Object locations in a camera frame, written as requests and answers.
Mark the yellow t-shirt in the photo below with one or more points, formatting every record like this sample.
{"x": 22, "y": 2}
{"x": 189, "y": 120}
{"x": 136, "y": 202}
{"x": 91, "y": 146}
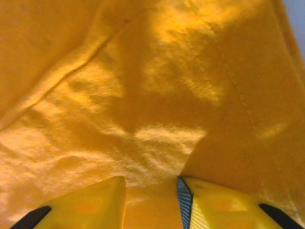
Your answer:
{"x": 143, "y": 83}

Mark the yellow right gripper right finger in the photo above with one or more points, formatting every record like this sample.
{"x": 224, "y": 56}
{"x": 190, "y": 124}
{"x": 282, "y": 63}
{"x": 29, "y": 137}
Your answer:
{"x": 221, "y": 205}

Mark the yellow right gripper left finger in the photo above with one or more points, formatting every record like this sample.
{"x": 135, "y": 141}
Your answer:
{"x": 95, "y": 205}

